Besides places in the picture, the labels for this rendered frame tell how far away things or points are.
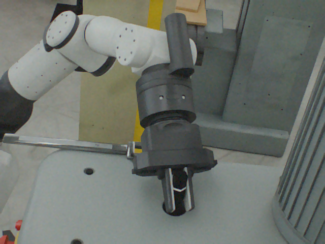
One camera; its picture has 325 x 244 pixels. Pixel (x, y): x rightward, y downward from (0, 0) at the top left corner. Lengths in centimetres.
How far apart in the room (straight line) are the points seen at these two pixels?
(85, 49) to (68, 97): 321
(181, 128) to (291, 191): 18
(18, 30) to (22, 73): 397
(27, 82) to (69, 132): 277
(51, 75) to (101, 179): 36
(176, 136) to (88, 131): 217
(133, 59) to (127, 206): 22
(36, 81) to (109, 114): 174
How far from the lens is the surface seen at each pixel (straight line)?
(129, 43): 84
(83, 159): 89
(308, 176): 76
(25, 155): 374
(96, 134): 297
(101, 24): 101
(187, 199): 80
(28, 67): 116
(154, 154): 78
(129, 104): 283
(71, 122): 402
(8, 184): 129
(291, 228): 81
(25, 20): 531
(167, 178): 79
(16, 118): 127
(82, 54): 107
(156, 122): 81
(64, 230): 78
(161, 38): 85
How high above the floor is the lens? 248
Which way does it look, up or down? 38 degrees down
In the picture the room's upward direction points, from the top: 9 degrees clockwise
